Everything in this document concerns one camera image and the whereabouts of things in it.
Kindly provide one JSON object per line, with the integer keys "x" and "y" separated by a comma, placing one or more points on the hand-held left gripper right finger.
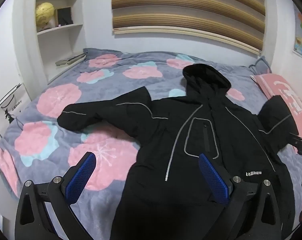
{"x": 213, "y": 180}

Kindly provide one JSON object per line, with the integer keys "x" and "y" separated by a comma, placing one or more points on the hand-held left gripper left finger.
{"x": 83, "y": 177}

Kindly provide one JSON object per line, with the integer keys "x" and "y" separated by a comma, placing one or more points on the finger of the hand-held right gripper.
{"x": 301, "y": 143}

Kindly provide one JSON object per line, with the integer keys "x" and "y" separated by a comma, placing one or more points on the black hooded jacket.
{"x": 190, "y": 105}

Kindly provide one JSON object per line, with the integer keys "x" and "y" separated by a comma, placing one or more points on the pink pillow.
{"x": 273, "y": 85}

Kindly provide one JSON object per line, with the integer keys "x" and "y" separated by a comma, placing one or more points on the grey pillow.
{"x": 262, "y": 66}

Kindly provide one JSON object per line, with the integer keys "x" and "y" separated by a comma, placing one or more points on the grey floral blanket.
{"x": 116, "y": 85}

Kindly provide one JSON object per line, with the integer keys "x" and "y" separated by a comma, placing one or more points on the flat stack of books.
{"x": 68, "y": 60}

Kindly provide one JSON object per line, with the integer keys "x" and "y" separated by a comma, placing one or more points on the yellow globe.
{"x": 44, "y": 13}

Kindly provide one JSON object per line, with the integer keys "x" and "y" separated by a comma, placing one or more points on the striped window blind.
{"x": 185, "y": 5}

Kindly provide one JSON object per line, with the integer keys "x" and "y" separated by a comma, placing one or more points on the white wall shelf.
{"x": 66, "y": 28}

